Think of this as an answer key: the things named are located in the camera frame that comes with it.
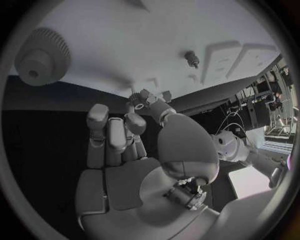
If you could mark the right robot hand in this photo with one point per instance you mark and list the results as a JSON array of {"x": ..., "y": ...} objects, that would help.
[{"x": 122, "y": 187}]

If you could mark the small grey gear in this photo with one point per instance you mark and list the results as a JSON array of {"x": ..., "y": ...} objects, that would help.
[{"x": 137, "y": 102}]

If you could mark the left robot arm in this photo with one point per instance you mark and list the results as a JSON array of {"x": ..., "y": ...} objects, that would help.
[{"x": 226, "y": 145}]

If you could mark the white task board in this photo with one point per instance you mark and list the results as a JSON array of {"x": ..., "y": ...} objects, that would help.
[{"x": 131, "y": 41}]

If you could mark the grey peg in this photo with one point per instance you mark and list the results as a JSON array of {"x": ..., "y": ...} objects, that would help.
[{"x": 192, "y": 58}]

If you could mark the large grey gear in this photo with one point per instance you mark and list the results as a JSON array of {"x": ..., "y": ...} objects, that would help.
[{"x": 42, "y": 60}]

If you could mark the equipment rack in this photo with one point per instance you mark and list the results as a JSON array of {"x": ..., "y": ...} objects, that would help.
[{"x": 264, "y": 105}]

